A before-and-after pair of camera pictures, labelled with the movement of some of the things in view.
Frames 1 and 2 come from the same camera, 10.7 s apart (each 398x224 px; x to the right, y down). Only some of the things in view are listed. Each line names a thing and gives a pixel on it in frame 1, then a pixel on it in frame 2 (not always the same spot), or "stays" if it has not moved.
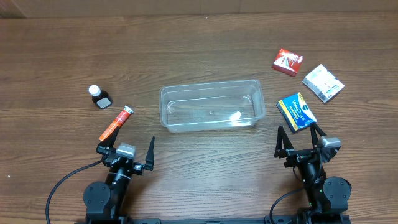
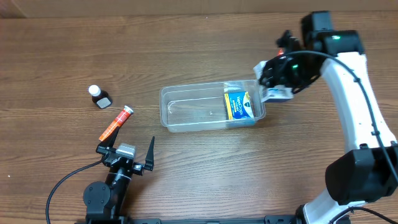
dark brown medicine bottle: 100,98 stays
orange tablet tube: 119,121 stays
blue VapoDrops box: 296,112 -> 238,109
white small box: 323,84 -> 275,93
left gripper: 149,158 stays
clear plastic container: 211,106 stays
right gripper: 296,155 -> 275,74
